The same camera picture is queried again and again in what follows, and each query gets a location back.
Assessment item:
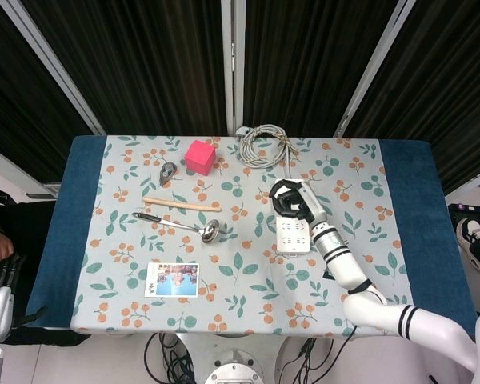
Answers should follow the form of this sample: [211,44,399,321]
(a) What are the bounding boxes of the pink foam cube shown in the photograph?
[183,139,218,176]

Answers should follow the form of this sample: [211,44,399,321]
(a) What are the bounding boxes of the silver white robot base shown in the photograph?
[174,332,291,384]

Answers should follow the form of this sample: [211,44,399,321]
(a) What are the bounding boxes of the white power strip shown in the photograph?
[272,179,312,257]

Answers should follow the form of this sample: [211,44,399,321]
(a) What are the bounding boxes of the white black sneaker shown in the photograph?
[455,218,480,274]

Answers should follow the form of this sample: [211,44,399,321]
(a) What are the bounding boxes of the wooden stick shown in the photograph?
[142,196,222,213]

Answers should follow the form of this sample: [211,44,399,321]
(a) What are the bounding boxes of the white cable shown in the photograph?
[235,124,301,181]

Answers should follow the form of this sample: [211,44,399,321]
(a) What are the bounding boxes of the stainless steel ladle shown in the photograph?
[132,211,221,244]

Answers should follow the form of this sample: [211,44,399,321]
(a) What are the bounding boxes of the black device with coloured dots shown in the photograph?
[447,202,480,225]

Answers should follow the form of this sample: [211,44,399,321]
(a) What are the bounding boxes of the floral fruit print tablecloth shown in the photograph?
[70,134,411,337]

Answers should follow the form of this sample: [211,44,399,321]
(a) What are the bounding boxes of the bystander black clothes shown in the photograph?
[0,195,94,349]

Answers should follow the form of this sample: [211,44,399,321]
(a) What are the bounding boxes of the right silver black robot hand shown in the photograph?
[268,179,329,229]

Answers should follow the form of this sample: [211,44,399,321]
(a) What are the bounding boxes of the white metal frame post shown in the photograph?
[334,0,417,139]
[0,0,107,136]
[220,0,247,135]

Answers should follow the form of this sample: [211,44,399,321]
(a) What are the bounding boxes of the black pleated curtain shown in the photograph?
[342,0,480,197]
[19,0,230,136]
[0,0,95,185]
[243,0,399,137]

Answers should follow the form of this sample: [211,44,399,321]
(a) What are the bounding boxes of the black floor cable bundle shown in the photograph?
[143,331,195,384]
[275,338,335,384]

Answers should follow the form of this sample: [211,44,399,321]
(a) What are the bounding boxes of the picture postcard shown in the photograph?
[144,262,201,299]

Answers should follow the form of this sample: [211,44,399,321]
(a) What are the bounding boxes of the blue table cover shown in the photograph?
[23,134,480,339]

